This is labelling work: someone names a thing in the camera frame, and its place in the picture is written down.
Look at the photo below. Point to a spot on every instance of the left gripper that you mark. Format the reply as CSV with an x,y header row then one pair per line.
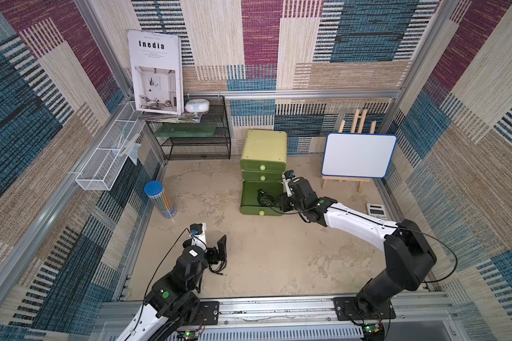
x,y
221,242

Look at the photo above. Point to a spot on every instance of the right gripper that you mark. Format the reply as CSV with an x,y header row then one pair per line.
x,y
290,200

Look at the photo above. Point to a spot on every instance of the black earphones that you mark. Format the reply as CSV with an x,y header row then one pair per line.
x,y
267,199
217,266

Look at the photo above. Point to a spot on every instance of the green drawer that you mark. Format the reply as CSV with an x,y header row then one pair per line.
x,y
249,204
263,166
261,176

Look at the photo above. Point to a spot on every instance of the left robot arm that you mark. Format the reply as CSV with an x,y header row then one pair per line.
x,y
173,303

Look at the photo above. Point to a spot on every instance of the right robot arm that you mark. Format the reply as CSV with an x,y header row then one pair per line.
x,y
409,257

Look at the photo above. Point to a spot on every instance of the green drawer cabinet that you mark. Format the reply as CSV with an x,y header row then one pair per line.
x,y
265,145

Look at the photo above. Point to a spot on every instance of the blue framed whiteboard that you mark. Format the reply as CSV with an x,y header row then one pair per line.
x,y
358,155

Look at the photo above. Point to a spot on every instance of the white calculator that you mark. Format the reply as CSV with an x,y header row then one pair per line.
x,y
377,211

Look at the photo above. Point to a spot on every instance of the pencil cup blue lid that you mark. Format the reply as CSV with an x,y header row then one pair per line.
x,y
155,192

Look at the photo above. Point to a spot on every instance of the green tray on shelf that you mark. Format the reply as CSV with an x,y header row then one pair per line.
x,y
168,130

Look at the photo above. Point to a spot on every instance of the white oval box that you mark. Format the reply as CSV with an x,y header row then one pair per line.
x,y
197,106

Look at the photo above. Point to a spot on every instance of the Inedia magazine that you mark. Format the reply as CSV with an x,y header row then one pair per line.
x,y
156,65

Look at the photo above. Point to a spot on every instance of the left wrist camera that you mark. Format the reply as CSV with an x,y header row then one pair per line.
x,y
198,235

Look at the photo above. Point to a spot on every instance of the black wire mesh shelf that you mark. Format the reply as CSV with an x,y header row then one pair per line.
x,y
203,148

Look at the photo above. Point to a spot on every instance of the white wire basket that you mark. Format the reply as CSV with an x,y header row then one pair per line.
x,y
118,145

